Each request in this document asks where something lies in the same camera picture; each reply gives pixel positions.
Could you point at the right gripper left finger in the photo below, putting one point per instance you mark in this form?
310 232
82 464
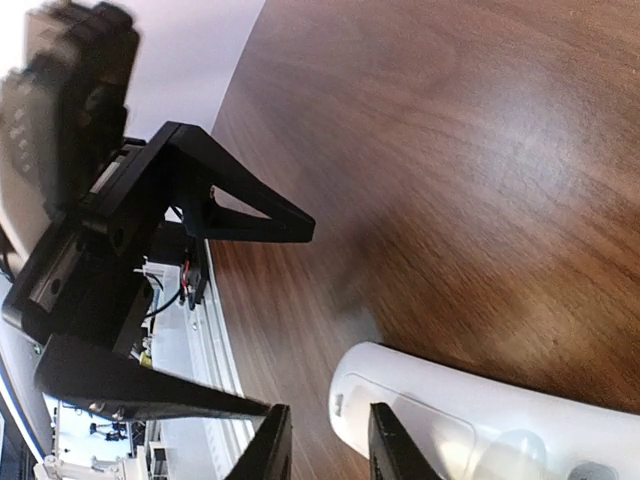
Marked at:
269 454

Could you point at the white remote control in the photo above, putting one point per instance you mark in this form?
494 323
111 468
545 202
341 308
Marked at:
469 427

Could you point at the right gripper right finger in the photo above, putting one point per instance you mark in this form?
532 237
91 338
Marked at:
393 455

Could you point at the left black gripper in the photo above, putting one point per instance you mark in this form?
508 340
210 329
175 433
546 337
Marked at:
84 280

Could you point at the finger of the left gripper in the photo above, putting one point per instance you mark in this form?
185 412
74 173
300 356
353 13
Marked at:
183 166

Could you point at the aluminium front rail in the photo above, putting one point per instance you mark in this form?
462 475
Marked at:
194 344

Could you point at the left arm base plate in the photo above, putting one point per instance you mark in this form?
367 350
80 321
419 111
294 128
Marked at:
194 272

